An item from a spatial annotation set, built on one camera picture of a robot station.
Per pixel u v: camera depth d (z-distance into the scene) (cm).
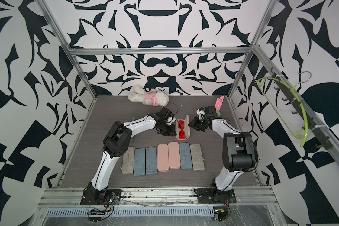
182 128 99
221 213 71
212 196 74
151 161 83
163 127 85
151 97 108
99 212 73
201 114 88
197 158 85
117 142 57
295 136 56
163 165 83
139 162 83
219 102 102
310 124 52
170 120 93
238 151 48
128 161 83
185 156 85
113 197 72
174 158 85
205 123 75
